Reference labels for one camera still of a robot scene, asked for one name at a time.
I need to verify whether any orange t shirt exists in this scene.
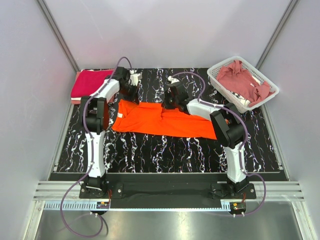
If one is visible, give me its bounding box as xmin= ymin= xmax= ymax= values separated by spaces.
xmin=112 ymin=99 xmax=217 ymax=140

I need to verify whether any aluminium frame rail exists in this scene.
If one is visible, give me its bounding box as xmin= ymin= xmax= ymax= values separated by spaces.
xmin=33 ymin=181 xmax=304 ymax=201

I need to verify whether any white cable duct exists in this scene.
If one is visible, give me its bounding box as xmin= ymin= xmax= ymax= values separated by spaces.
xmin=44 ymin=200 xmax=231 ymax=212

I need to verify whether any folded magenta t shirt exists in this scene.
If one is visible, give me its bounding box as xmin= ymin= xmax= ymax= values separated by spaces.
xmin=70 ymin=69 xmax=113 ymax=99

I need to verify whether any purple cable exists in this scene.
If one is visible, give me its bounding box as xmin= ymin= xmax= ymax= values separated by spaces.
xmin=58 ymin=56 xmax=133 ymax=237
xmin=169 ymin=71 xmax=268 ymax=217

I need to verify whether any white plastic basket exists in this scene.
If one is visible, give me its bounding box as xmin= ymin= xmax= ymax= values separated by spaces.
xmin=207 ymin=56 xmax=280 ymax=113

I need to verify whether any dusty pink t shirt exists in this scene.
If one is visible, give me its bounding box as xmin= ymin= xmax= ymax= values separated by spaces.
xmin=216 ymin=60 xmax=273 ymax=107

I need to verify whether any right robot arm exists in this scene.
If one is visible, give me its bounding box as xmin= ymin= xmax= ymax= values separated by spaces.
xmin=162 ymin=90 xmax=249 ymax=199

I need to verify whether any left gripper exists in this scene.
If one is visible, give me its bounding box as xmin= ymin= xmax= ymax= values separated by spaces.
xmin=118 ymin=82 xmax=139 ymax=105

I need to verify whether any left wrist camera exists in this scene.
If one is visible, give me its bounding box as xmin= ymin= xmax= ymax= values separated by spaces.
xmin=129 ymin=69 xmax=142 ymax=86

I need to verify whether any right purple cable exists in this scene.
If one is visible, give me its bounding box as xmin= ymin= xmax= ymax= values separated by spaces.
xmin=169 ymin=71 xmax=268 ymax=217

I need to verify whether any folded pink t shirt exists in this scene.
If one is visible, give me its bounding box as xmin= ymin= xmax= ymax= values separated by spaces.
xmin=70 ymin=71 xmax=83 ymax=105

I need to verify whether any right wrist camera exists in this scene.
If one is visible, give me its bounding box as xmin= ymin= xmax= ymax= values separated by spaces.
xmin=168 ymin=76 xmax=189 ymax=102

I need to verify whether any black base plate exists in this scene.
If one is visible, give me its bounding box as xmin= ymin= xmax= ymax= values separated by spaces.
xmin=48 ymin=172 xmax=256 ymax=210

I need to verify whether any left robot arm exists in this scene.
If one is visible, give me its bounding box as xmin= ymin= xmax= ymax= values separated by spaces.
xmin=80 ymin=67 xmax=142 ymax=198

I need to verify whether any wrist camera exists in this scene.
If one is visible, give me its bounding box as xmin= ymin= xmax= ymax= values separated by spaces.
xmin=129 ymin=69 xmax=142 ymax=86
xmin=168 ymin=76 xmax=189 ymax=102

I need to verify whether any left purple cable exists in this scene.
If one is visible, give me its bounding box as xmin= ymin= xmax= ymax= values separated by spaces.
xmin=58 ymin=56 xmax=133 ymax=237

